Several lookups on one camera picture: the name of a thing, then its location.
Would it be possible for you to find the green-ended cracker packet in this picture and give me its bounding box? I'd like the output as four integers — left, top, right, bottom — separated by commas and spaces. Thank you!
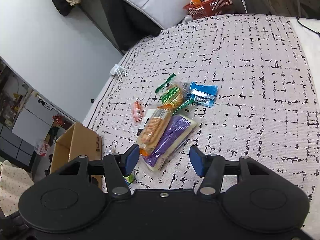
156, 73, 195, 113

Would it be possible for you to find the small orange snack packet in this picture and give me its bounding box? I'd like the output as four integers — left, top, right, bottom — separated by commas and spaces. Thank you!
132, 101, 143, 123

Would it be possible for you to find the white face mask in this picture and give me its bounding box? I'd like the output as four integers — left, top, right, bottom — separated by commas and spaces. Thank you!
110, 64, 128, 82

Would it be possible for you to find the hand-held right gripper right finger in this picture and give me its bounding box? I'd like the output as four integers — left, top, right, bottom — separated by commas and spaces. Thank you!
189, 145, 274, 195

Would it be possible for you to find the pack of water bottles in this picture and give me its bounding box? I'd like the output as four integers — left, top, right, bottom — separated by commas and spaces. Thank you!
35, 141, 52, 157

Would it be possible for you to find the white cabinet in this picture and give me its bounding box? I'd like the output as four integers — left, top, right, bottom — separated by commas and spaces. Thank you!
11, 90, 78, 143

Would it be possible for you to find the black cable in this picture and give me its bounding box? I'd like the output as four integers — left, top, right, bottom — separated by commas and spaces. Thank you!
296, 16, 320, 34

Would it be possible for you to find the black grid glass door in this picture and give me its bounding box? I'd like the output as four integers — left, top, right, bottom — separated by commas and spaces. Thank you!
0, 124, 35, 173

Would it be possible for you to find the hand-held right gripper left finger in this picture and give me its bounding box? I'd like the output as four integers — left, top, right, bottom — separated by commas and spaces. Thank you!
51, 144, 139, 197

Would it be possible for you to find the white bed sheet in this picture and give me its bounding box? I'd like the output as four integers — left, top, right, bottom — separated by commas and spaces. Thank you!
290, 17, 320, 230

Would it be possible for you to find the black-patterned bed blanket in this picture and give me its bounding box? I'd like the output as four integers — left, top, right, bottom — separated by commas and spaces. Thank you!
82, 14, 315, 205

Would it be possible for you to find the purple and white snack packet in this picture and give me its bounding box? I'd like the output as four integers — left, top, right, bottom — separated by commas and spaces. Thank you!
142, 115, 202, 172

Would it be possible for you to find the cream dotted fabric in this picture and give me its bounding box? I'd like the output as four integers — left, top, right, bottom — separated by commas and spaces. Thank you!
0, 161, 34, 215

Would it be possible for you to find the blue snack packet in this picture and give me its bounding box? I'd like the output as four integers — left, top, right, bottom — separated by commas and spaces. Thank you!
187, 81, 218, 108

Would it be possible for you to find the white pillow bag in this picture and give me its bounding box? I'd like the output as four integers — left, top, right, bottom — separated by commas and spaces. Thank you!
120, 0, 213, 29

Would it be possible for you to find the brown cardboard box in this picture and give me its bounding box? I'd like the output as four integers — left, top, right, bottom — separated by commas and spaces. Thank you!
50, 122, 103, 189

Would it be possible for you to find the long orange cracker packet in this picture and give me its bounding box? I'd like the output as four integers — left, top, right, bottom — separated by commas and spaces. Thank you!
137, 106, 173, 155

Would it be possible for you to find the red plastic basket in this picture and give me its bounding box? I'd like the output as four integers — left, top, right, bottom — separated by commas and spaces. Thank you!
183, 0, 233, 20

